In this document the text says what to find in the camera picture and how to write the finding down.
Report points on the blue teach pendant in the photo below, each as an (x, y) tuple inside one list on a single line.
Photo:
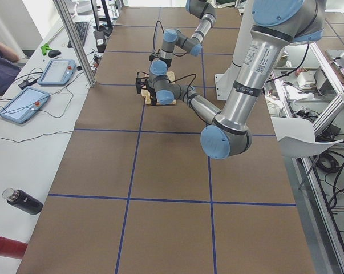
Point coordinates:
[(24, 106), (57, 73)]

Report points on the red water bottle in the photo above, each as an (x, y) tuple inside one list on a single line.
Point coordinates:
[(12, 248)]

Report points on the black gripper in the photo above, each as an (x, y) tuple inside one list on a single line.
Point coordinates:
[(164, 62), (152, 96)]

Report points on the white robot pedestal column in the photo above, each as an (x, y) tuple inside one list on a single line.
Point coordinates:
[(224, 82)]

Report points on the beige long sleeve shirt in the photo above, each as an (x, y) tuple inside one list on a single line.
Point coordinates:
[(145, 94)]

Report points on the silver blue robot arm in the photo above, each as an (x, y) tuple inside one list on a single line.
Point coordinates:
[(276, 24), (192, 45)]

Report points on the aluminium frame post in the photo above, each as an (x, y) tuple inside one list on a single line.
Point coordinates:
[(75, 40)]

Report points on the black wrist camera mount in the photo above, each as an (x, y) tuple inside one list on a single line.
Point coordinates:
[(154, 55), (141, 81)]

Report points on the black water bottle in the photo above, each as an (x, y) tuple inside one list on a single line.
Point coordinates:
[(22, 201)]

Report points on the lower blue teach pendant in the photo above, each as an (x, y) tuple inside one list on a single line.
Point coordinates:
[(24, 106)]

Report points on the upper blue teach pendant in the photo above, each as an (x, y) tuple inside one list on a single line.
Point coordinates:
[(57, 73)]

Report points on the green plastic object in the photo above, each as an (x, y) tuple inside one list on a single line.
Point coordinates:
[(45, 48)]

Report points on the black computer keyboard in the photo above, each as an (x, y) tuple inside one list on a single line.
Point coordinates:
[(82, 29)]

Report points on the black computer mouse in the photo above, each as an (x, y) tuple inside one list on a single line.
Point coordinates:
[(53, 53)]

